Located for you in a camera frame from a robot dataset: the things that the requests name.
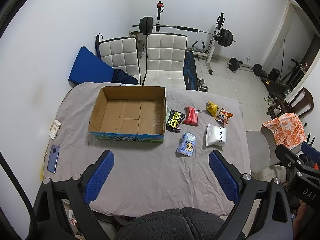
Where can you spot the cardboard box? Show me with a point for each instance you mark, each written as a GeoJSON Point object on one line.
{"type": "Point", "coordinates": [125, 115]}

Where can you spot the red soft packet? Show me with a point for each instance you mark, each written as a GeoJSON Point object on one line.
{"type": "Point", "coordinates": [190, 116]}

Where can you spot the light blue tissue packet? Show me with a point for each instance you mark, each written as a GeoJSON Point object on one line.
{"type": "Point", "coordinates": [186, 146]}

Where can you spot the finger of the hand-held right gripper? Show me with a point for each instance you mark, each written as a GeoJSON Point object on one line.
{"type": "Point", "coordinates": [310, 150]}
{"type": "Point", "coordinates": [287, 158]}

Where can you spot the yellow snack packet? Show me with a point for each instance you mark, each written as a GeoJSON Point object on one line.
{"type": "Point", "coordinates": [212, 108]}

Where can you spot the black blue bench pad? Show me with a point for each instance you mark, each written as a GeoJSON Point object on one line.
{"type": "Point", "coordinates": [190, 70]}

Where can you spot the dark wooden chair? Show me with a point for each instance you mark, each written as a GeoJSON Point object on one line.
{"type": "Point", "coordinates": [306, 100]}

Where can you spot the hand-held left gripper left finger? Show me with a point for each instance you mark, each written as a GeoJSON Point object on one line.
{"type": "Point", "coordinates": [98, 175]}

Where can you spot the black floor platform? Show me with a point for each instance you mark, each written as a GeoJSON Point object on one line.
{"type": "Point", "coordinates": [275, 87]}

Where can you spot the blue smartphone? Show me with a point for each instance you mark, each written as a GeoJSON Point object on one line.
{"type": "Point", "coordinates": [53, 158]}

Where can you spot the black blue upright pole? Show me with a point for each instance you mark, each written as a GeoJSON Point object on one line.
{"type": "Point", "coordinates": [97, 45]}

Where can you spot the dark grey fleece garment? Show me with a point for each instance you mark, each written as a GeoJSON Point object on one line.
{"type": "Point", "coordinates": [175, 225]}

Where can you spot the white padded chair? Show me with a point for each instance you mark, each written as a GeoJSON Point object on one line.
{"type": "Point", "coordinates": [165, 55]}
{"type": "Point", "coordinates": [120, 55]}

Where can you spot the grey office chair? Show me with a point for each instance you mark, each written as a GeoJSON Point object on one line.
{"type": "Point", "coordinates": [257, 145]}

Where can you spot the panda print snack packet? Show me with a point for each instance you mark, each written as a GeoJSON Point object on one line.
{"type": "Point", "coordinates": [223, 116]}

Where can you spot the long barbell with black plates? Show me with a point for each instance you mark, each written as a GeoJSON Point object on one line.
{"type": "Point", "coordinates": [187, 28]}

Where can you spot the blue foam mat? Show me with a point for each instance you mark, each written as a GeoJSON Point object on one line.
{"type": "Point", "coordinates": [87, 67]}

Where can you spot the white weight bench rack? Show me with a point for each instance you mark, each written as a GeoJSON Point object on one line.
{"type": "Point", "coordinates": [212, 52]}

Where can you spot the white soft packet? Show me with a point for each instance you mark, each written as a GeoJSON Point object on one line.
{"type": "Point", "coordinates": [215, 135]}

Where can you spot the black speaker box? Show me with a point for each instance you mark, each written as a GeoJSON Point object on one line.
{"type": "Point", "coordinates": [274, 74]}

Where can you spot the black kick scooter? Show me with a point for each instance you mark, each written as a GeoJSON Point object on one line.
{"type": "Point", "coordinates": [291, 72]}

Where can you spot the small metal dumbbell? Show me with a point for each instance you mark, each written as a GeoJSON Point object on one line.
{"type": "Point", "coordinates": [201, 81]}
{"type": "Point", "coordinates": [204, 88]}

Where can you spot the small white paper box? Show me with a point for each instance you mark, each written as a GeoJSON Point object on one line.
{"type": "Point", "coordinates": [53, 131]}

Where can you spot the short barbell with black plates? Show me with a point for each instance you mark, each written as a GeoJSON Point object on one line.
{"type": "Point", "coordinates": [234, 63]}

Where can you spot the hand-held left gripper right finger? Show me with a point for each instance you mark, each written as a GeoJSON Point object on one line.
{"type": "Point", "coordinates": [223, 177]}

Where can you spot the grey tablecloth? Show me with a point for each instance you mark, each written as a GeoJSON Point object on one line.
{"type": "Point", "coordinates": [150, 175]}

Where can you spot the orange floral towel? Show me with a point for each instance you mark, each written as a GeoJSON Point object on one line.
{"type": "Point", "coordinates": [287, 127]}

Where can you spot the black shoe wipe packet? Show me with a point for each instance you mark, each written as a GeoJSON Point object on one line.
{"type": "Point", "coordinates": [175, 121]}

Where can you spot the dark blue cloth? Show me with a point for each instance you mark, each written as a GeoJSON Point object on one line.
{"type": "Point", "coordinates": [122, 76]}

